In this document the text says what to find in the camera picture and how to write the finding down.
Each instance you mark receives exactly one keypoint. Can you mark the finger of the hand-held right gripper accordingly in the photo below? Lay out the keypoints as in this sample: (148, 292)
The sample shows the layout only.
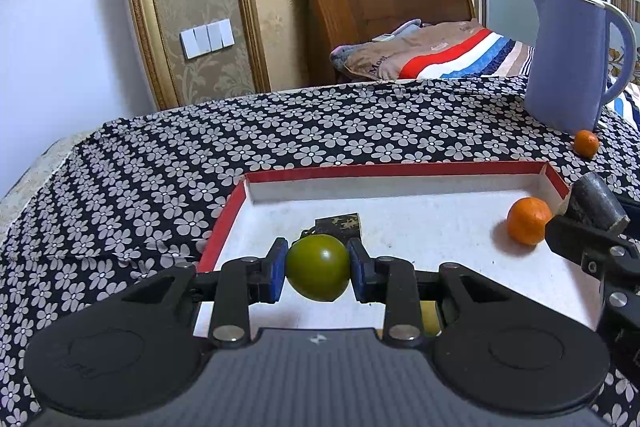
(575, 239)

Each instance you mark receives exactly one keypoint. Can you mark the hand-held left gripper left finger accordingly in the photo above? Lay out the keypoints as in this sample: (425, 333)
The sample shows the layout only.
(276, 267)

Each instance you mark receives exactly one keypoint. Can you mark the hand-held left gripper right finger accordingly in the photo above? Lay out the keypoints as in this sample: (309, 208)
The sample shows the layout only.
(357, 274)

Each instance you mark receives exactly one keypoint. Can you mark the green tomato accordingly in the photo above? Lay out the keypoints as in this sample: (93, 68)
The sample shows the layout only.
(317, 267)

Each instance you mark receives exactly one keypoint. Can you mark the dark patterned block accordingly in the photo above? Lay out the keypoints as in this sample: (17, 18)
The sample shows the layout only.
(340, 224)

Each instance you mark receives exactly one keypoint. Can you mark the yellow fruit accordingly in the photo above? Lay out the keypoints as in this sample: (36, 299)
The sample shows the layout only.
(429, 319)

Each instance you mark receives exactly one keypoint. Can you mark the red box tray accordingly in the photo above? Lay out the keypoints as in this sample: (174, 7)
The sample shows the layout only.
(440, 217)

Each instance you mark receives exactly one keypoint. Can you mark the small orange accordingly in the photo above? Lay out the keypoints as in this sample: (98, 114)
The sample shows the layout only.
(586, 143)

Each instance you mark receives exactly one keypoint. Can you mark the blue white patterned bedsheet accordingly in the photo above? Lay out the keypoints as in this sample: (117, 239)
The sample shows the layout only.
(627, 102)

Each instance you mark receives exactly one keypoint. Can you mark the floral black white tablecloth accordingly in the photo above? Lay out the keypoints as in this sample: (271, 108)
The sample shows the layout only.
(150, 167)

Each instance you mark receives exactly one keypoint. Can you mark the blue pitcher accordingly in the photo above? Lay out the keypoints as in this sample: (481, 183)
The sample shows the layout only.
(565, 67)

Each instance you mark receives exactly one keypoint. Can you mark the brown striped quilt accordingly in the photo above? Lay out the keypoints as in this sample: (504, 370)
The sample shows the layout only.
(440, 52)

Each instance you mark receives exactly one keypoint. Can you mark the wooden headboard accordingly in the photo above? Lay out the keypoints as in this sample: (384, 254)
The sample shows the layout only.
(360, 2)

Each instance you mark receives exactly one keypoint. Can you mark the white light switch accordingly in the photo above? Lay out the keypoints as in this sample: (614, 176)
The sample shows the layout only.
(207, 39)

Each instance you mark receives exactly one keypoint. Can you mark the gold wall frame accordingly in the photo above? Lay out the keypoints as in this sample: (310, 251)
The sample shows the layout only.
(142, 7)

